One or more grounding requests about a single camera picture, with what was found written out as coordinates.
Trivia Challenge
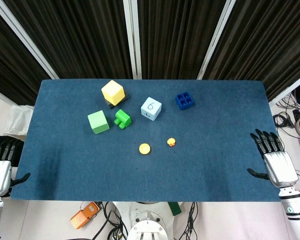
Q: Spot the light blue numbered cube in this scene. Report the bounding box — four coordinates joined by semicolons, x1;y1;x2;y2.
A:
140;96;163;122

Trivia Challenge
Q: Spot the white frame post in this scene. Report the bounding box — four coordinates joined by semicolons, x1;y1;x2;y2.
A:
268;76;300;108
196;0;237;80
0;0;60;80
123;0;143;80

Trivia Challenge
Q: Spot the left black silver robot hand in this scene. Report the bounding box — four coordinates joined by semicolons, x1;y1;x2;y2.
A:
0;139;31;198

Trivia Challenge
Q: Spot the yellow foam cube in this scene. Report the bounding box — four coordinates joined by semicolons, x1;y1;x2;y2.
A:
101;79;126;106

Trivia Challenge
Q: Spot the green foam cube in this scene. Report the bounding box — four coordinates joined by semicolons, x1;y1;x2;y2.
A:
87;109;111;135

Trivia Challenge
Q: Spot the green flat object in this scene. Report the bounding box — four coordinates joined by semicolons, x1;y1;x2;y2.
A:
167;201;182;217

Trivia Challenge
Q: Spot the black cable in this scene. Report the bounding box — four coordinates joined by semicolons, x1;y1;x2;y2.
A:
273;94;298;131
99;201;129;240
177;201;199;240

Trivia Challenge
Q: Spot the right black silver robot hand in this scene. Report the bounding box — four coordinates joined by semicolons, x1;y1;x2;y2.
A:
247;128;300;189

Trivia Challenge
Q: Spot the white plastic bag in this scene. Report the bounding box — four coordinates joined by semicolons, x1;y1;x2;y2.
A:
3;104;35;137

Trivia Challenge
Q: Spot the dark blue grid block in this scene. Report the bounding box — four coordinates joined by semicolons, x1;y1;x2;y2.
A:
174;91;196;111

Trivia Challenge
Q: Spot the green plastic toy block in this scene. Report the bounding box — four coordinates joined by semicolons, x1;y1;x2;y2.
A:
113;108;133;130

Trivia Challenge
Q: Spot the black pleated curtain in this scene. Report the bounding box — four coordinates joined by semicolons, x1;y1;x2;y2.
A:
204;0;300;102
137;0;227;80
3;0;134;80
0;4;52;106

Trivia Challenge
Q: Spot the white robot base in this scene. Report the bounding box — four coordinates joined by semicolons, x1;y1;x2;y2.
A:
113;201;177;240

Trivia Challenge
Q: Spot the blue table cloth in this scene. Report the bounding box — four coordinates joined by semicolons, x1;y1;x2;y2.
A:
9;79;281;203

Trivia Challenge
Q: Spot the yellow round disc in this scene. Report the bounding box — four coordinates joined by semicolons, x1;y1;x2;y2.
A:
138;142;152;156

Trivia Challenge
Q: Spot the orange box device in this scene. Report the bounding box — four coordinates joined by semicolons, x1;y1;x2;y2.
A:
69;201;101;230

